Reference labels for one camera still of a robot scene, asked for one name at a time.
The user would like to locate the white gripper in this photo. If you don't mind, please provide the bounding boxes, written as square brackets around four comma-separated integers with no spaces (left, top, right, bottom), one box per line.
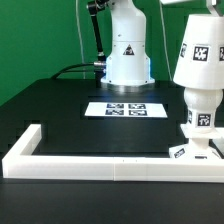
[160,0,223,16]

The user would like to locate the white lamp shade cone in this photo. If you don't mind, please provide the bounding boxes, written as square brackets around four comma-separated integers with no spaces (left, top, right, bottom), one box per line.
[173,14,224,90]

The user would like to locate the white lamp bulb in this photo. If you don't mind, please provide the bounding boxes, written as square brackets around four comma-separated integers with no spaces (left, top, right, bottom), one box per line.
[184,88,223,133]

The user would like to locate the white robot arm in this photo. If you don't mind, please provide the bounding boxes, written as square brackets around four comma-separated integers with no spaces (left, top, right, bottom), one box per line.
[101,0,224,90]

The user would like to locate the white lamp base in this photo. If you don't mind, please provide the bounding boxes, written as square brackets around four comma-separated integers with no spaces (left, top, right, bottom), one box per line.
[169,124,222,160]

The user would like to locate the white marker tag sheet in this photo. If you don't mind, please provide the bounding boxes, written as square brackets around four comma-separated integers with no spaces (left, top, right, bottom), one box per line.
[85,102,167,118]

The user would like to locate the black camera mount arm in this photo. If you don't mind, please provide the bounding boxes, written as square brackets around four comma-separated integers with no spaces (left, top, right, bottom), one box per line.
[87,0,109,61]

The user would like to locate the white thin cable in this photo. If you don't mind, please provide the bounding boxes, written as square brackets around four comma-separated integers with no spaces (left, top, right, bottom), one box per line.
[75,0,86,80]

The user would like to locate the black cable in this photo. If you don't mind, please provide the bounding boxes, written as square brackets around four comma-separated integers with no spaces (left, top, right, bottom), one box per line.
[49,61,108,81]

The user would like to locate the white U-shaped frame wall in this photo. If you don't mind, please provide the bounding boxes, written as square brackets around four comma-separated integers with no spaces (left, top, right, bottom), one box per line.
[2,124,224,183]

